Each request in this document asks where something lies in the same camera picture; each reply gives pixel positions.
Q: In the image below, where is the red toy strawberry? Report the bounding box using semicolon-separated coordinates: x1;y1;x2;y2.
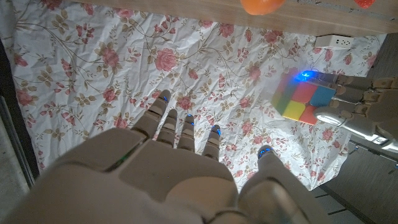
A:
353;0;376;9

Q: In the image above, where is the colourful Rubik's cube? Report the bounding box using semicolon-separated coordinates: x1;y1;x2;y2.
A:
270;70;338;126

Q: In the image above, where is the orange fruit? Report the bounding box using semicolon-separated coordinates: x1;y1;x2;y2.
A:
239;0;287;16

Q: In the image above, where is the white power strip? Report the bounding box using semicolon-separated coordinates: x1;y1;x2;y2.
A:
314;34;355;50

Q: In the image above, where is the floral backdrop cloth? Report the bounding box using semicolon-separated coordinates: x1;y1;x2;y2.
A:
0;0;388;192

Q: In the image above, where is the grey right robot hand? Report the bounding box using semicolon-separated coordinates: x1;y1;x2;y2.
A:
0;89;327;224

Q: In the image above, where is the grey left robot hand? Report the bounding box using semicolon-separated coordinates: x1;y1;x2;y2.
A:
295;70;398;153

